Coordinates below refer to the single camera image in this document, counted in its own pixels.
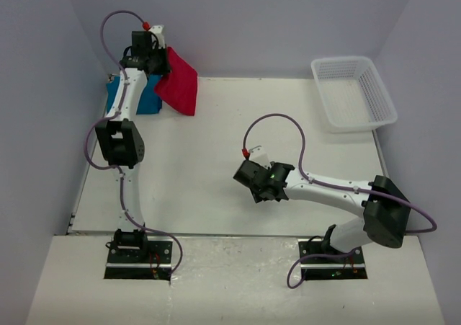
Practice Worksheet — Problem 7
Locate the red t shirt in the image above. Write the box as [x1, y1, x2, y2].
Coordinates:
[154, 46, 198, 116]

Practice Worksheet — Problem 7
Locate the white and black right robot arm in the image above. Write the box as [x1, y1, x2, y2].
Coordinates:
[233, 160, 410, 262]

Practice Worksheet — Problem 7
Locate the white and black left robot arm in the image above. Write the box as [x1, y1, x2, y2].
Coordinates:
[95, 31, 169, 262]

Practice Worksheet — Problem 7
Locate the folded blue t shirt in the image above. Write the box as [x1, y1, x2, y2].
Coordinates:
[106, 75, 162, 115]

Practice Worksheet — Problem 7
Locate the white perforated plastic basket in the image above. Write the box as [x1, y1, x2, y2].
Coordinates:
[310, 56, 398, 133]

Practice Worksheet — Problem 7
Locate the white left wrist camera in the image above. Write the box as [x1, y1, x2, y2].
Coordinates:
[148, 25, 166, 49]

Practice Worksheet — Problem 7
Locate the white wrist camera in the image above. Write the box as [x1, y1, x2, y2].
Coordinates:
[148, 25, 166, 49]
[249, 145, 271, 169]

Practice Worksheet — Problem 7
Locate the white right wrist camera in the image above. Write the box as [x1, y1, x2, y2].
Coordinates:
[249, 145, 271, 169]

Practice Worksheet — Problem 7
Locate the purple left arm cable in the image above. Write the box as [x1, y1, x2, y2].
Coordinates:
[84, 10, 184, 277]

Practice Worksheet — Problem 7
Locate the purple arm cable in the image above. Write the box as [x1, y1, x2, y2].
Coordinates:
[240, 112, 439, 290]
[84, 10, 184, 277]

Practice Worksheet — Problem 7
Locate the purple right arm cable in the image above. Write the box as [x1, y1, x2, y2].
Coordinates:
[240, 112, 439, 290]

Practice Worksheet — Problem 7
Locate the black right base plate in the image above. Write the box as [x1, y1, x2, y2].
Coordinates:
[298, 236, 368, 281]

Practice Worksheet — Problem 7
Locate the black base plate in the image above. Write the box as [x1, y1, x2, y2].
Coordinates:
[298, 236, 368, 281]
[104, 239, 173, 281]

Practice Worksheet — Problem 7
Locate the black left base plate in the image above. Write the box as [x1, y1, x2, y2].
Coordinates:
[104, 239, 173, 281]

